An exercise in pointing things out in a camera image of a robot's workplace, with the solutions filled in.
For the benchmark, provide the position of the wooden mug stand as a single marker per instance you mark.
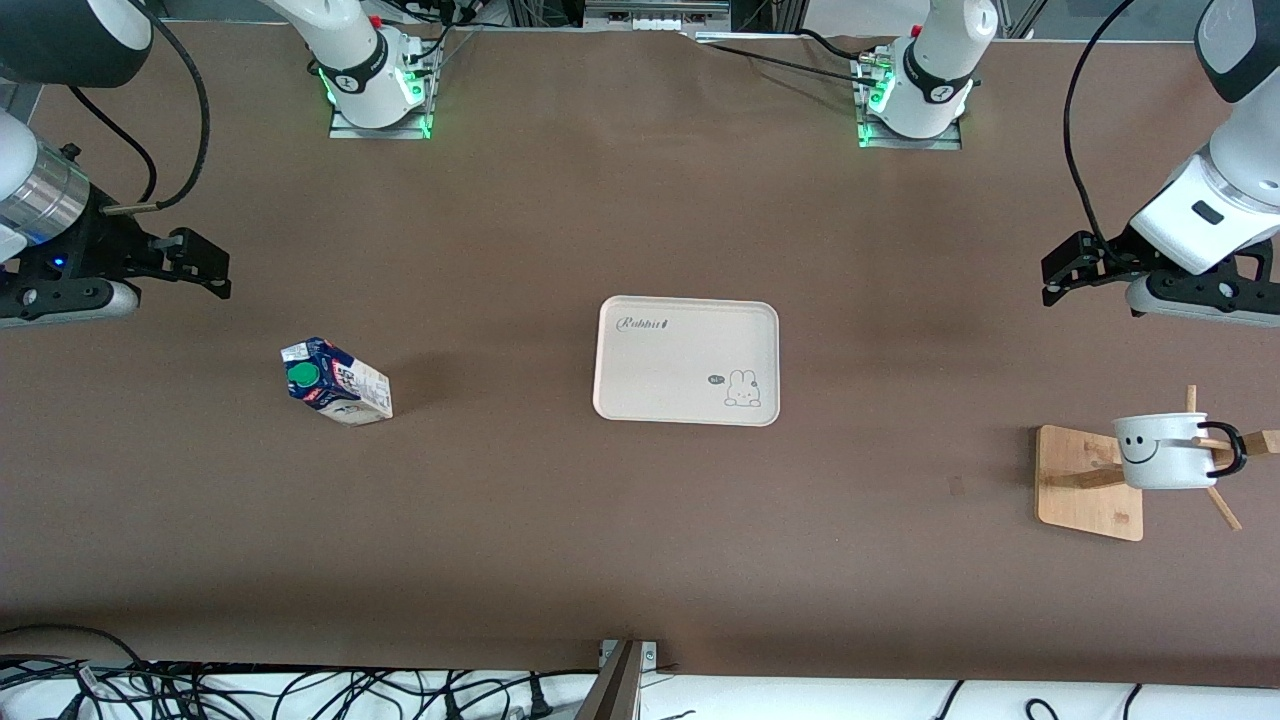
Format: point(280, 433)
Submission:
point(1085, 500)

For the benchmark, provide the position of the black power plug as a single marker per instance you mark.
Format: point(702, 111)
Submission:
point(538, 700)

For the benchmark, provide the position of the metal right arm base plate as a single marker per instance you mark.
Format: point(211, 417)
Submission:
point(350, 133)

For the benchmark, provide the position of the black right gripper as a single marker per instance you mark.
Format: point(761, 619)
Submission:
point(100, 243)

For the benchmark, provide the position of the aluminium profile bar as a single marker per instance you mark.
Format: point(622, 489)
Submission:
point(615, 690)

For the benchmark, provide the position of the cream rabbit print tray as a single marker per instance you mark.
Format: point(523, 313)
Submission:
point(680, 370)

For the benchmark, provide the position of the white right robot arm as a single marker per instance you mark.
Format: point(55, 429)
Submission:
point(350, 50)

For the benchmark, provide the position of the small metal corner bracket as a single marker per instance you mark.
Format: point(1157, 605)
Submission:
point(650, 655)

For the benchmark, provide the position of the blue white milk carton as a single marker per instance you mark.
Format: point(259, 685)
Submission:
point(350, 392)

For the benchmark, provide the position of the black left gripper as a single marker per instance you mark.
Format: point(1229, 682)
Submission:
point(1122, 253)

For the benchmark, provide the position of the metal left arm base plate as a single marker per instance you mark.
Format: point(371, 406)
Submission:
point(930, 144)

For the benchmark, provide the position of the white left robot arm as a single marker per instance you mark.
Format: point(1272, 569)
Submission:
point(935, 70)

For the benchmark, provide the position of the metal connector rail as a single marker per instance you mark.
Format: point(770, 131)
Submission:
point(650, 15)

